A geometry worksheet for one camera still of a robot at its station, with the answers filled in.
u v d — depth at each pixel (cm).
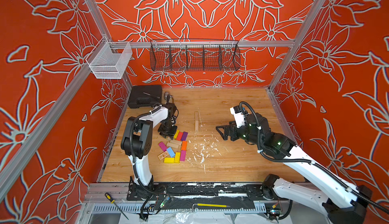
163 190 73
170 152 85
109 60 93
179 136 92
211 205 70
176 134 92
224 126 60
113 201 71
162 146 88
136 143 50
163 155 84
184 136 94
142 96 107
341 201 39
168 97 117
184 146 89
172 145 89
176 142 90
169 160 83
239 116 61
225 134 61
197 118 101
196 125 98
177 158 83
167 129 81
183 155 85
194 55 97
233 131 60
